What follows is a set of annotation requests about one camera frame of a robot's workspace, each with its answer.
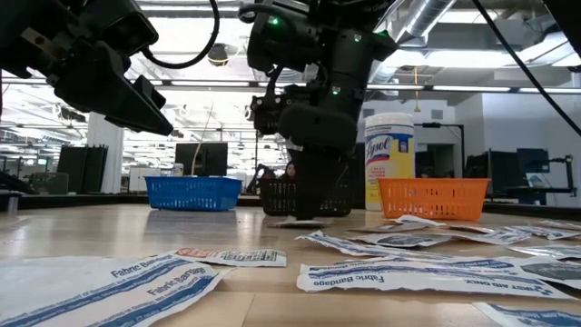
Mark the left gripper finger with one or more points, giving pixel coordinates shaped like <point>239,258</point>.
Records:
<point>150,93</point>
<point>113,100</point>

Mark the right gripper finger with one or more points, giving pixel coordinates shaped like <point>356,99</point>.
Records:
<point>315,181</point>

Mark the black plastic basket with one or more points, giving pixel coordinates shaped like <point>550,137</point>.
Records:
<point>277,197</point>

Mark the blue plastic basket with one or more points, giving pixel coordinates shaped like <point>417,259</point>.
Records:
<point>193,194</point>

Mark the background black robot arm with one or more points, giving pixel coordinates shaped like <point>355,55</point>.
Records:
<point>262,175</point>

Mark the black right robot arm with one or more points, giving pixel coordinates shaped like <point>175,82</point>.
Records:
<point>358,11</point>

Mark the person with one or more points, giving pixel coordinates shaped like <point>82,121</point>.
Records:
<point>289,171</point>

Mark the white pillar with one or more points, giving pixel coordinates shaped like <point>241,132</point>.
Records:
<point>104,159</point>

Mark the black partition panels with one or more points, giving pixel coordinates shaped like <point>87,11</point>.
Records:
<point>81,168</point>

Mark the black round ceiling fixture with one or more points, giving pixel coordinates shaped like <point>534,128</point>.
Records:
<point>218,54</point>

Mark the Lysol wipes canister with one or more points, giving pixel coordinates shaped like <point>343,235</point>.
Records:
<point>389,154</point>

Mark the blue striped fabric bandage wrapper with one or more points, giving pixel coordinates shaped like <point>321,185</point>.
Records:
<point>531,315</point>
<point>408,281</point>
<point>363,247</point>
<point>172,290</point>
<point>563,224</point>
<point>495,236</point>
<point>544,232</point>

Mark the white cabinet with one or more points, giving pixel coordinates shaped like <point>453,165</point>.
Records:
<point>143,179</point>

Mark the grey box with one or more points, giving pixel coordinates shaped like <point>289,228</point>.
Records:
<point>50,184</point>

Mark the orange plastic basket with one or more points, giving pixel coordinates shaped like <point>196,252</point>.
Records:
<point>433,199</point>

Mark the dark desk monitors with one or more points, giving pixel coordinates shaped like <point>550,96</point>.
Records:
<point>533,160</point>

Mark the black background rig frame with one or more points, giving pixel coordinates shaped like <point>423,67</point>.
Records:
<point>257,156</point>

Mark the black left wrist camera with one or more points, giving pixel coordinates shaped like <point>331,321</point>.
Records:
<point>122,27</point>

